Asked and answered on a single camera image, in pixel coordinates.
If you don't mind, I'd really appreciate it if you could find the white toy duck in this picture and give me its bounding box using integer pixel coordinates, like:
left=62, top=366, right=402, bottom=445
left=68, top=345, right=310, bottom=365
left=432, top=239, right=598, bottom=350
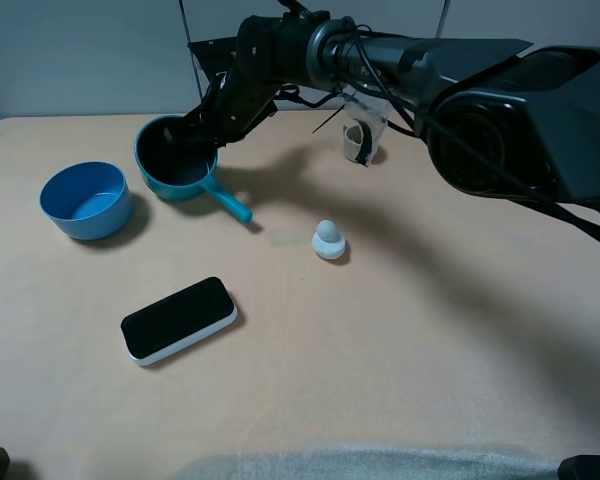
left=311, top=220, right=347, bottom=260

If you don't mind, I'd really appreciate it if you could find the teal saucepan with handle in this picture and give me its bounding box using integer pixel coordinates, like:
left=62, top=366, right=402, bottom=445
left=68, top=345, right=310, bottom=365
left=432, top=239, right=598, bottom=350
left=134, top=115, right=252, bottom=224

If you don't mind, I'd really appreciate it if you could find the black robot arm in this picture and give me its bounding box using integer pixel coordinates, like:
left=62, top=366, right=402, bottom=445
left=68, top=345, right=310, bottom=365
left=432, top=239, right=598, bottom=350
left=164, top=1, right=600, bottom=243

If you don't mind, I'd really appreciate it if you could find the black object bottom right corner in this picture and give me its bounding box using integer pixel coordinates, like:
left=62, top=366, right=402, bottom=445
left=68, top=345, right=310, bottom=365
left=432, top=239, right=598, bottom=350
left=557, top=455, right=600, bottom=480

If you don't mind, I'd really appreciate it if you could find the grey cloth at table edge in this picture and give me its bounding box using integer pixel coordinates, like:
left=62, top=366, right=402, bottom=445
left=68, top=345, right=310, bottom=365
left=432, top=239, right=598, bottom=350
left=172, top=444, right=561, bottom=479

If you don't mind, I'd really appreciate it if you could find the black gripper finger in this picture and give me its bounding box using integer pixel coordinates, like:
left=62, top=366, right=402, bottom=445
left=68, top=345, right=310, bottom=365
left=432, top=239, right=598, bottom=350
left=164, top=117, right=199, bottom=148

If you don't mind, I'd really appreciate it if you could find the beige ceramic mug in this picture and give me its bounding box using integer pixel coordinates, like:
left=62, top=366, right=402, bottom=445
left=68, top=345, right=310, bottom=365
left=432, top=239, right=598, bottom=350
left=343, top=121, right=380, bottom=167

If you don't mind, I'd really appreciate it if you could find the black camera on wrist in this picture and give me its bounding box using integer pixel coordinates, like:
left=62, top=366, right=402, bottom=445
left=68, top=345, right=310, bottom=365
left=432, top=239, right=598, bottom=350
left=187, top=37, right=237, bottom=82

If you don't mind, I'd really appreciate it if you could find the blue bowl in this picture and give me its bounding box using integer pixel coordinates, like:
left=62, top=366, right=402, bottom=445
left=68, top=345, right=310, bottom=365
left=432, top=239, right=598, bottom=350
left=39, top=161, right=133, bottom=241

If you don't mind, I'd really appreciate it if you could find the black white-edged rectangular box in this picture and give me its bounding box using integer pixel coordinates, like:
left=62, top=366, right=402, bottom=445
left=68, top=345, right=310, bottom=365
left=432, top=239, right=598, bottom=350
left=121, top=277, right=238, bottom=367

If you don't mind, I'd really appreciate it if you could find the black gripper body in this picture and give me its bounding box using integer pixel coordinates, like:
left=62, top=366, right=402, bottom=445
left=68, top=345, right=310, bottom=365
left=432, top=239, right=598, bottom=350
left=189, top=69, right=280, bottom=148

